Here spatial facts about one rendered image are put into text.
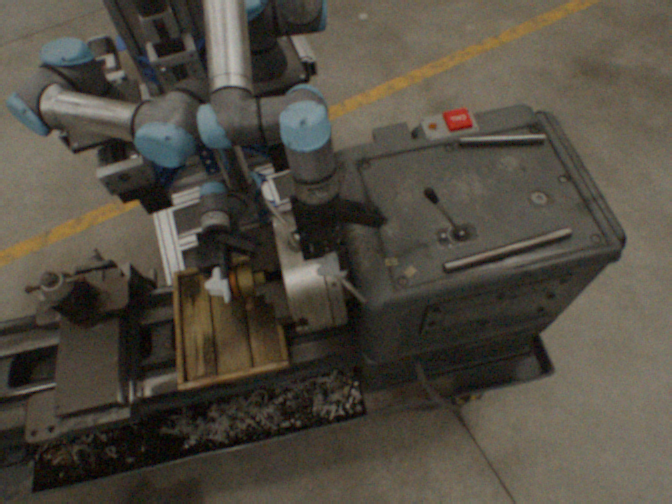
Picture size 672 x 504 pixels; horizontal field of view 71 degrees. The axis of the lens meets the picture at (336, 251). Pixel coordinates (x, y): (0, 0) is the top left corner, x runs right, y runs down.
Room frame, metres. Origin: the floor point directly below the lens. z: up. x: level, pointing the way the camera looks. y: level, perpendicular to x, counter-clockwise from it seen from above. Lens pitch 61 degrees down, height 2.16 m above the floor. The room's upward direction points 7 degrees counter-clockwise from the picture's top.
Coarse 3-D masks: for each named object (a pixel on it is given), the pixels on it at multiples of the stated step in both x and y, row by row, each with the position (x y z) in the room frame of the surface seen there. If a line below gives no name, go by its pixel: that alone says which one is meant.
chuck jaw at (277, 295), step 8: (280, 280) 0.52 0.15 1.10; (256, 288) 0.51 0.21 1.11; (264, 288) 0.50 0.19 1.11; (272, 288) 0.50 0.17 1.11; (280, 288) 0.50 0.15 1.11; (264, 296) 0.49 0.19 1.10; (272, 296) 0.48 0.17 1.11; (280, 296) 0.47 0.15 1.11; (272, 304) 0.46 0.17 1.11; (280, 304) 0.45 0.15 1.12; (288, 304) 0.45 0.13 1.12; (280, 312) 0.43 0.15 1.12; (288, 312) 0.43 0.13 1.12; (280, 320) 0.42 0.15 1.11; (288, 320) 0.42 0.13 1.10; (304, 320) 0.41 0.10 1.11
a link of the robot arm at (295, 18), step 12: (276, 0) 1.22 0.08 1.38; (288, 0) 1.10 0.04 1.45; (300, 0) 1.09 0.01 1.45; (312, 0) 1.13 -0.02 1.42; (324, 0) 1.20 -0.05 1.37; (288, 12) 1.16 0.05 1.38; (300, 12) 1.13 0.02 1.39; (312, 12) 1.15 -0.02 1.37; (324, 12) 1.18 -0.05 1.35; (288, 24) 1.17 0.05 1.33; (300, 24) 1.15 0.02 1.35; (312, 24) 1.17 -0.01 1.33; (324, 24) 1.18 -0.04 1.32
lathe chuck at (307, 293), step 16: (288, 240) 0.55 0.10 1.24; (288, 256) 0.51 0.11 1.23; (288, 272) 0.48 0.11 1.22; (304, 272) 0.48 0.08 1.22; (288, 288) 0.45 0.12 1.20; (304, 288) 0.45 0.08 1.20; (320, 288) 0.45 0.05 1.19; (304, 304) 0.42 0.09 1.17; (320, 304) 0.42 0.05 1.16; (320, 320) 0.40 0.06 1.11
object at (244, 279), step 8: (248, 264) 0.58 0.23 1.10; (232, 272) 0.56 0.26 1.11; (240, 272) 0.55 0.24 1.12; (248, 272) 0.55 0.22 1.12; (256, 272) 0.55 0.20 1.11; (264, 272) 0.57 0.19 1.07; (232, 280) 0.53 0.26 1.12; (240, 280) 0.53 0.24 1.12; (248, 280) 0.53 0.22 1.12; (256, 280) 0.53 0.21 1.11; (264, 280) 0.53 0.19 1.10; (232, 288) 0.51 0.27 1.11; (240, 288) 0.51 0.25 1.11; (248, 288) 0.51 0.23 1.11; (232, 296) 0.50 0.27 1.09; (240, 296) 0.50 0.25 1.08; (248, 296) 0.50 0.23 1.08; (256, 296) 0.50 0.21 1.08
